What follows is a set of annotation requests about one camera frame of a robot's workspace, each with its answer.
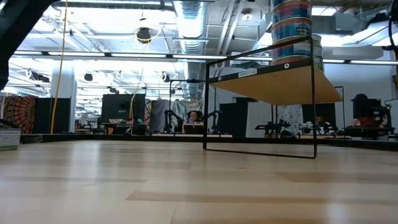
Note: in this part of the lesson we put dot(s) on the black background robot arm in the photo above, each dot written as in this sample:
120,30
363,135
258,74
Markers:
273,127
169,119
215,117

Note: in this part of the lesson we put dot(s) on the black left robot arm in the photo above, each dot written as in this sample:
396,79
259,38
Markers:
15,21

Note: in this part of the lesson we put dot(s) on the person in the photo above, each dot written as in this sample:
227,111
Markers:
362,102
319,120
193,116

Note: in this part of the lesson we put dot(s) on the small wooden box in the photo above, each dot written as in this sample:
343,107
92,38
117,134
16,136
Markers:
192,128

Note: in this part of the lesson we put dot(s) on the black cabinet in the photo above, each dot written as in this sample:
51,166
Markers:
233,118

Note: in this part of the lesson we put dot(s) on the grey hanging cloth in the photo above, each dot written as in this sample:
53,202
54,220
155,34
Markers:
159,112

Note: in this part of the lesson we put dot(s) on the black computer monitor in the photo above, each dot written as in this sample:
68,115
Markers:
118,107

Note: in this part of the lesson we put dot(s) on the white speckled hanging cloth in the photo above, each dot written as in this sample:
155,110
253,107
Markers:
290,113

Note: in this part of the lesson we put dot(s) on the black round ceiling lamp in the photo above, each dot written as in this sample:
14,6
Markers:
143,35

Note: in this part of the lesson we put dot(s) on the small black ceiling fixture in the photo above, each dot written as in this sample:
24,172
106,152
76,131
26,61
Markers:
88,77

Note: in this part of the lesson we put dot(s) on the black partition panel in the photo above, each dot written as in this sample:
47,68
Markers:
43,113

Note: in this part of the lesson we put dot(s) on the black background robot stand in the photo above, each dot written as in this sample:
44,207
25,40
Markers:
367,131

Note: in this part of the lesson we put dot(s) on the red patterned tapestry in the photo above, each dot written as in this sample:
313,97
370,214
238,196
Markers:
20,110

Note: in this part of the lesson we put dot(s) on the ribbed silver ceiling duct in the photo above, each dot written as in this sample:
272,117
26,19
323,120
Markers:
191,37

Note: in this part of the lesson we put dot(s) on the black aluminium rig frame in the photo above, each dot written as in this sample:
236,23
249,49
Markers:
124,137

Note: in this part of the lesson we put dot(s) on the wooden shelf black metal frame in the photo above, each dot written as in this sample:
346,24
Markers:
280,87

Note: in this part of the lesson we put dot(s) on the smooth silver ceiling duct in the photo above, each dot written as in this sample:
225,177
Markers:
266,24

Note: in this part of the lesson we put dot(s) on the black wall monitor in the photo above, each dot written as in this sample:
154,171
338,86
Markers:
375,103

